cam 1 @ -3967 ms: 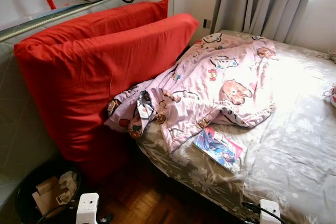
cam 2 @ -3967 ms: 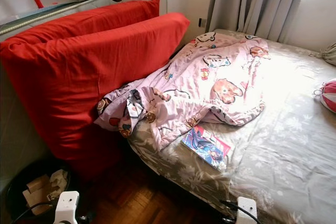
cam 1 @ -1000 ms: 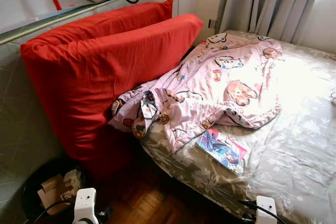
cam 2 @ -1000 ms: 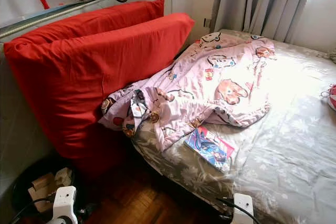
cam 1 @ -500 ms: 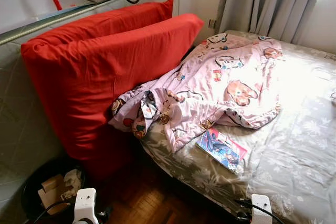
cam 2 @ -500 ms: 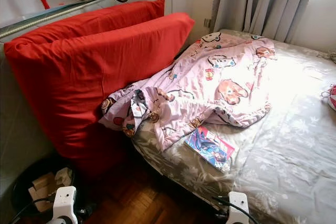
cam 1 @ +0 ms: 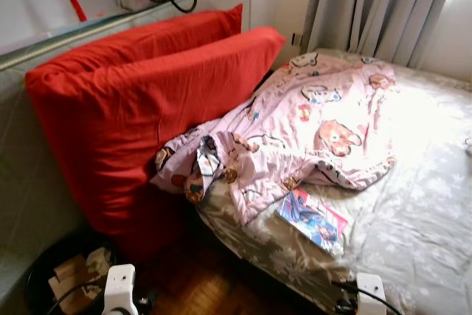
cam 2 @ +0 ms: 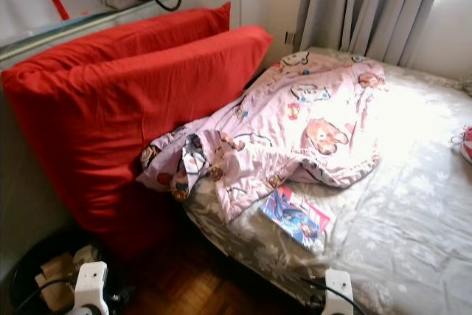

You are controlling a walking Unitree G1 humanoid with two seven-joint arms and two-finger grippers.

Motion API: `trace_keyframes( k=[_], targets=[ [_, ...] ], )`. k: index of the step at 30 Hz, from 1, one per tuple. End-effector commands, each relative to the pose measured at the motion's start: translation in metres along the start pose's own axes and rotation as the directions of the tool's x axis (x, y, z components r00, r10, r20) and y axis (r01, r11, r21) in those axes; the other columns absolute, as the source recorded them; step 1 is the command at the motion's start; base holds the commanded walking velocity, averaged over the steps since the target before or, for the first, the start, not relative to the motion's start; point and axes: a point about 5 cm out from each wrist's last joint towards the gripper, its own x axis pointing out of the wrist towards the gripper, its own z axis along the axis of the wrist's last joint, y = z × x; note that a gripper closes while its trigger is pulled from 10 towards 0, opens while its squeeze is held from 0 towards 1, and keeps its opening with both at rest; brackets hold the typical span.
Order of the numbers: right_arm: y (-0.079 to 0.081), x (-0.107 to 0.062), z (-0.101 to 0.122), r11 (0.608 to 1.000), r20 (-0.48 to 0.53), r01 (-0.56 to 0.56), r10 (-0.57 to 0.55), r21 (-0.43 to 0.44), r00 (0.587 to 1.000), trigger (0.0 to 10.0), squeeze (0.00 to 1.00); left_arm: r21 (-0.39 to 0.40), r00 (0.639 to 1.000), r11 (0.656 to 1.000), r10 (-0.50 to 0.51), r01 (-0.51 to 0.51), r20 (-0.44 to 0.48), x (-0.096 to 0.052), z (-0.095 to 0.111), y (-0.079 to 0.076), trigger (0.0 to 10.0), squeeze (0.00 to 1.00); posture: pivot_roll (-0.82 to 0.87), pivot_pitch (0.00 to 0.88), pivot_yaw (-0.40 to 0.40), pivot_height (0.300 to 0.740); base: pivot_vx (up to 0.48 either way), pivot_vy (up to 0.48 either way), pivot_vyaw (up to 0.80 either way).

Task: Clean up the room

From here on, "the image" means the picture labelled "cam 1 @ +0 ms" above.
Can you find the colourful comic book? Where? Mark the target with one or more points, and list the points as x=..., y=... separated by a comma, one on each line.
x=313, y=219

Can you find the pink cartoon bear blanket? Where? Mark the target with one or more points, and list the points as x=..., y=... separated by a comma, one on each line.
x=310, y=108

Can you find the crumpled white paper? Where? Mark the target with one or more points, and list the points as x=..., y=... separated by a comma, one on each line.
x=97, y=262

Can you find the brown cardboard piece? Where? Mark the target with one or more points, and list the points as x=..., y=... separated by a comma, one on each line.
x=66, y=271

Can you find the black waste bin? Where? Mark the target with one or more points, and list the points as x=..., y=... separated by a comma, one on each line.
x=35, y=285

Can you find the bed with grey floral sheet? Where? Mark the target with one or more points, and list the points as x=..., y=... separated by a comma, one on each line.
x=413, y=204

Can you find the large red cushion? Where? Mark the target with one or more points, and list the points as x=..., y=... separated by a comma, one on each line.
x=147, y=108
x=169, y=31

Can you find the grey curtain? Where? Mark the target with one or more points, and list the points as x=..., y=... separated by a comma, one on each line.
x=383, y=5

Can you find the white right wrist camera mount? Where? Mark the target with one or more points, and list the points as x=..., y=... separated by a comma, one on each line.
x=371, y=293

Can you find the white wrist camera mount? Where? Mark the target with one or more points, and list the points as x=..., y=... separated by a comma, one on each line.
x=119, y=285
x=371, y=293

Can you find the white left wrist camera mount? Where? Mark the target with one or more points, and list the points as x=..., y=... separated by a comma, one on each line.
x=119, y=285

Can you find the wall socket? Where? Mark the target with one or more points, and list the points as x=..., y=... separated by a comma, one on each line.
x=296, y=38

